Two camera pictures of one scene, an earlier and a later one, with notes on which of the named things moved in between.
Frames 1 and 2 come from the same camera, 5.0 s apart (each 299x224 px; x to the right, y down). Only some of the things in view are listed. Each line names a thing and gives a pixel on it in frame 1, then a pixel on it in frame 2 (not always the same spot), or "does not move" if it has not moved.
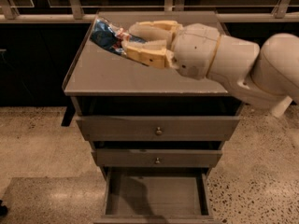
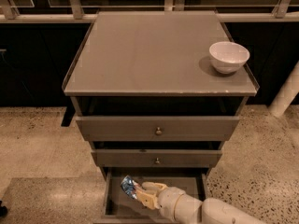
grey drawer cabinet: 154,133 does not move
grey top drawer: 159,128 does not move
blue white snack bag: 104,33 to 127,185
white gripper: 196,49 to 167,199
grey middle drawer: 155,158 does not move
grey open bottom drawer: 156,195 does not move
